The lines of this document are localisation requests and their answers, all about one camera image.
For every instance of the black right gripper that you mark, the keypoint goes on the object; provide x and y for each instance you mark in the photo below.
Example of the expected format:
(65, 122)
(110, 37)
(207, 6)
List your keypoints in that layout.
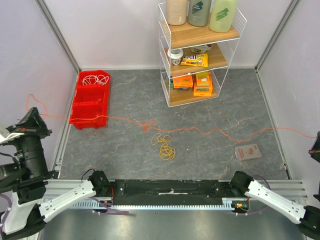
(316, 151)

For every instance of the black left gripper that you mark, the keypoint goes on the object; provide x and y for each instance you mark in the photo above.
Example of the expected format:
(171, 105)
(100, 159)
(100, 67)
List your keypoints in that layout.
(32, 124)

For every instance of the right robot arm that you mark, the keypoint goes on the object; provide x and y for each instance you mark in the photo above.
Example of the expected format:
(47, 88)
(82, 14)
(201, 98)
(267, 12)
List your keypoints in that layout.
(306, 218)

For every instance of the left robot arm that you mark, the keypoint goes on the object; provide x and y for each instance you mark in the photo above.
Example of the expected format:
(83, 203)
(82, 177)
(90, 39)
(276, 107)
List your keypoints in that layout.
(27, 176)

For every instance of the red storage bin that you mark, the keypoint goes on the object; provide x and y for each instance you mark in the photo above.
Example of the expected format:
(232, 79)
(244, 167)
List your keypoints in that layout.
(90, 103)

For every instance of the small card on table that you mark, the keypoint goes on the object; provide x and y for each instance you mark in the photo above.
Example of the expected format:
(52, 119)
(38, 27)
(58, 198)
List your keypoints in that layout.
(247, 152)

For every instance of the orange snack box right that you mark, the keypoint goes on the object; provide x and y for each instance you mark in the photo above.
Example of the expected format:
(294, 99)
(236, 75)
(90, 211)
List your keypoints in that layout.
(203, 85)

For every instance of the orange snack box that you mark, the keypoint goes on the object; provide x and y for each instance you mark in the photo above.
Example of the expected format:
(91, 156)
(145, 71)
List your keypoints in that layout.
(203, 85)
(183, 82)

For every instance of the yellow candy bag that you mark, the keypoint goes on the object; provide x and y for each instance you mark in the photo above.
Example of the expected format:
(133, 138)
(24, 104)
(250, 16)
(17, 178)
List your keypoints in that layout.
(195, 60)

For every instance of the orange snack box left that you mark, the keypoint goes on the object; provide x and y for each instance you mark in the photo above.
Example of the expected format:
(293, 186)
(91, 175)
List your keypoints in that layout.
(183, 82)

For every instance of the white brown snack pack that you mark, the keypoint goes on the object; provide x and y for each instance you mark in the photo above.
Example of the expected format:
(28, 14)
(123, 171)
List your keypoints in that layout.
(201, 49)

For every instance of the coffee cup with lid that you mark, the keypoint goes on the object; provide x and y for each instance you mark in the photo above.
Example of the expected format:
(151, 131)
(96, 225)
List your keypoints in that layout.
(175, 56)

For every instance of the light green bottle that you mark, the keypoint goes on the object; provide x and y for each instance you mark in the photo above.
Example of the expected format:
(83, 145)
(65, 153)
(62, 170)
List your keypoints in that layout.
(222, 15)

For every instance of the grey green bottle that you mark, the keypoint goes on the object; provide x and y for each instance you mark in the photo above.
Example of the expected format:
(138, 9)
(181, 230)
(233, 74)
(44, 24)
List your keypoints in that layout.
(198, 12)

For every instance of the beige bottle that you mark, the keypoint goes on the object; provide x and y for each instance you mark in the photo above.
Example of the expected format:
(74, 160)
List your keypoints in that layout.
(176, 12)

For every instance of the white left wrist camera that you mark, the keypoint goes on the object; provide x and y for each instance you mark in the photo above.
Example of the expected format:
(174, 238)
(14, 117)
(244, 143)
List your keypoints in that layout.
(6, 136)

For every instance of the slotted cable duct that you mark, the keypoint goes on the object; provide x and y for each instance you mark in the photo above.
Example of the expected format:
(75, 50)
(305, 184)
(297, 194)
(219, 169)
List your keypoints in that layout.
(90, 204)

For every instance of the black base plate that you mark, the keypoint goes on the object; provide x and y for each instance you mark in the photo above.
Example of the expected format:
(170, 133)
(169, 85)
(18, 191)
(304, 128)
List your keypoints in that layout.
(170, 191)

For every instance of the white wire shelf rack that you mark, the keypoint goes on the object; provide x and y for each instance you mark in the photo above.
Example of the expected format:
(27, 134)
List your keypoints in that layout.
(186, 36)

